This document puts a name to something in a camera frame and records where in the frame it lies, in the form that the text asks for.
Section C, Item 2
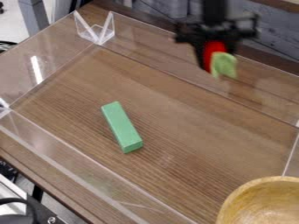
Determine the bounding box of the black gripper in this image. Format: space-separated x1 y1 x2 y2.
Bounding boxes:
174 13 260 72

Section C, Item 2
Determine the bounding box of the red plush strawberry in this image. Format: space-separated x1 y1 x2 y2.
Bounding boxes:
204 40 238 78

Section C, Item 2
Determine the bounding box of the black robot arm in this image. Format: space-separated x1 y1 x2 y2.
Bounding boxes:
174 0 260 73

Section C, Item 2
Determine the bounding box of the green rectangular block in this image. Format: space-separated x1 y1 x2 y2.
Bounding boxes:
101 101 145 154

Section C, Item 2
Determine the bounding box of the wooden bowl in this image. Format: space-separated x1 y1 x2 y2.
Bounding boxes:
216 176 299 224

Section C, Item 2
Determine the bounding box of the clear acrylic enclosure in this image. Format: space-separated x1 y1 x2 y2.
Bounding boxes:
0 7 299 224

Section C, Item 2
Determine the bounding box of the black metal bracket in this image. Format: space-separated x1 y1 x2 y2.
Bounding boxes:
27 196 67 224

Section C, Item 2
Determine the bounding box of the black cable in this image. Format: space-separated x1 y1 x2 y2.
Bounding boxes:
0 197 41 224

